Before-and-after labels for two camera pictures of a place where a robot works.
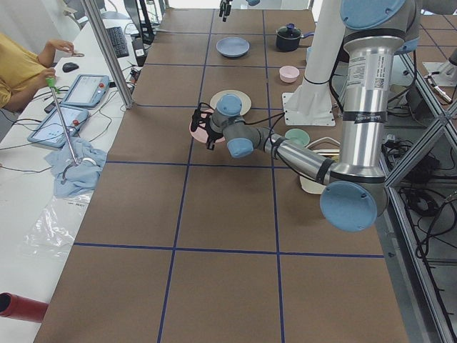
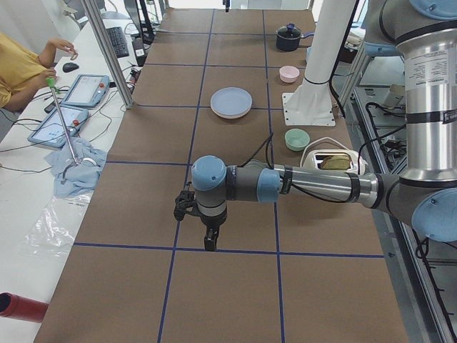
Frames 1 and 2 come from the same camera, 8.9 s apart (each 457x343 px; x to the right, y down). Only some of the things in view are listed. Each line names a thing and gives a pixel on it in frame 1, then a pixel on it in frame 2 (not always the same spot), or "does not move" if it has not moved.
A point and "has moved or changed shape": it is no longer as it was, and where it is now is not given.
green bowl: (299, 136) does not move
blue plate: (232, 46) -> (230, 101)
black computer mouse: (69, 66) does not move
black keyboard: (118, 41) does not move
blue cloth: (71, 179) does not move
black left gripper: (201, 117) -> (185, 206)
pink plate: (200, 133) has moved or changed shape
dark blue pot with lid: (288, 37) does not move
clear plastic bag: (53, 231) does not move
